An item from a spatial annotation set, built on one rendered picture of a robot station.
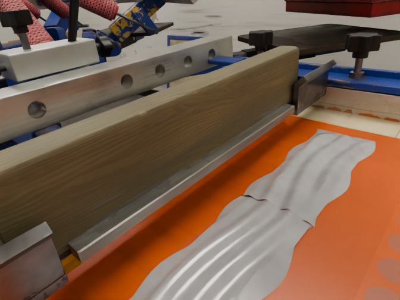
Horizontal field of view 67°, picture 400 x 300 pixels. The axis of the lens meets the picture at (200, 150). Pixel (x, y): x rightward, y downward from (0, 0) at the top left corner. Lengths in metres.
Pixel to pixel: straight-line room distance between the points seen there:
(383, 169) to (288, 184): 0.10
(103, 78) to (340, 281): 0.37
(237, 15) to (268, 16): 0.28
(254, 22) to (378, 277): 2.44
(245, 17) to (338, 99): 2.19
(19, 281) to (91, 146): 0.08
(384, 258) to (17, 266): 0.23
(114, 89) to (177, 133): 0.24
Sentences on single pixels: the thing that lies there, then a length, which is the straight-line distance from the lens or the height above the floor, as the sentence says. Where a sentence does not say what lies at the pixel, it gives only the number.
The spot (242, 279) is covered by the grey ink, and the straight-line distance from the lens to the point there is 0.22.
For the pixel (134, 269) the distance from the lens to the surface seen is 0.24.
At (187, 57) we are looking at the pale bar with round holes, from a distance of 0.58.
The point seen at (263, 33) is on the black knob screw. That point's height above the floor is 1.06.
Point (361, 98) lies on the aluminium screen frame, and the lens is 0.48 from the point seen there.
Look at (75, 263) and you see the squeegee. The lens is 0.25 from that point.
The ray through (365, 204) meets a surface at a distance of 0.30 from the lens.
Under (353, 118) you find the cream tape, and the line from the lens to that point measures 0.47.
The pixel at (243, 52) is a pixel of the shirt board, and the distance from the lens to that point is 1.09.
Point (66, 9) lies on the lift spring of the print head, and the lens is 1.27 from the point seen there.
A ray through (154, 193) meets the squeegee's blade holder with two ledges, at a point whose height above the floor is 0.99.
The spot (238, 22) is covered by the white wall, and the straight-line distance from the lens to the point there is 2.68.
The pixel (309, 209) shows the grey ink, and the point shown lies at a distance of 0.28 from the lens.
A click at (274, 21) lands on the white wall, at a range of 2.51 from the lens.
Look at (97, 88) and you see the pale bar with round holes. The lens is 0.45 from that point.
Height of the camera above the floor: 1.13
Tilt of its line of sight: 28 degrees down
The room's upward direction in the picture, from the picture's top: 5 degrees counter-clockwise
